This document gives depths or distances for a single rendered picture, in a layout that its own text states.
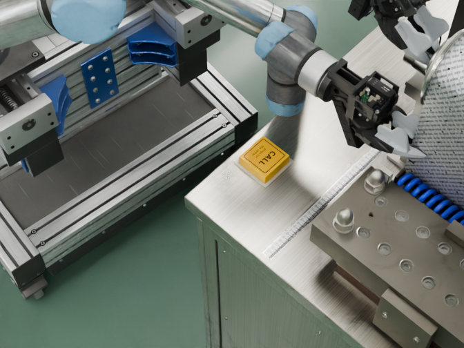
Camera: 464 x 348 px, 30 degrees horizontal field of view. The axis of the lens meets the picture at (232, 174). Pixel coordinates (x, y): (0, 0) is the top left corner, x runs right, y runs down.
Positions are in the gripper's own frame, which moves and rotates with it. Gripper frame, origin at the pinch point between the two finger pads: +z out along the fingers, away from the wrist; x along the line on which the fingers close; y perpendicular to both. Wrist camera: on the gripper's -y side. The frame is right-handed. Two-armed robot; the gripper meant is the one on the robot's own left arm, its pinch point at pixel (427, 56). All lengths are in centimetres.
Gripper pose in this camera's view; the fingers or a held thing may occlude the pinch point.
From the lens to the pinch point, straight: 143.5
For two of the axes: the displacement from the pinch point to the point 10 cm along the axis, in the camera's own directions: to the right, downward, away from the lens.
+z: 5.7, 7.8, 2.5
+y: 4.6, -0.5, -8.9
